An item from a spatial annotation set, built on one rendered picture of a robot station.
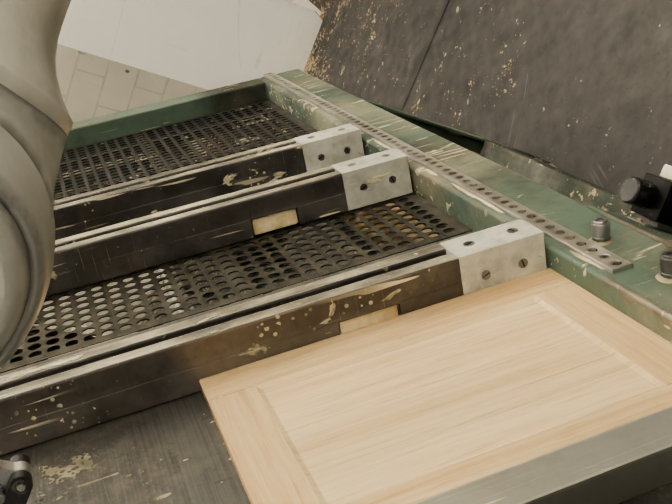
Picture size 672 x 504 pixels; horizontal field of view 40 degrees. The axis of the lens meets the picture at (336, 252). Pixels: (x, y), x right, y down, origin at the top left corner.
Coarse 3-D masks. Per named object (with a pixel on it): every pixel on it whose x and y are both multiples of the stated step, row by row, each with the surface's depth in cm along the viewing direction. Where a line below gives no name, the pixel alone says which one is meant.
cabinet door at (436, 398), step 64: (384, 320) 117; (448, 320) 114; (512, 320) 112; (576, 320) 108; (256, 384) 107; (320, 384) 105; (384, 384) 103; (448, 384) 101; (512, 384) 99; (576, 384) 97; (640, 384) 95; (256, 448) 95; (320, 448) 94; (384, 448) 92; (448, 448) 90; (512, 448) 88
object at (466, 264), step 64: (448, 256) 118; (512, 256) 120; (192, 320) 114; (256, 320) 111; (320, 320) 114; (0, 384) 107; (64, 384) 105; (128, 384) 108; (192, 384) 111; (0, 448) 105
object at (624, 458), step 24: (624, 432) 84; (648, 432) 83; (552, 456) 82; (576, 456) 82; (600, 456) 81; (624, 456) 81; (648, 456) 80; (480, 480) 81; (504, 480) 81; (528, 480) 80; (552, 480) 79; (576, 480) 79; (600, 480) 79; (624, 480) 80; (648, 480) 81
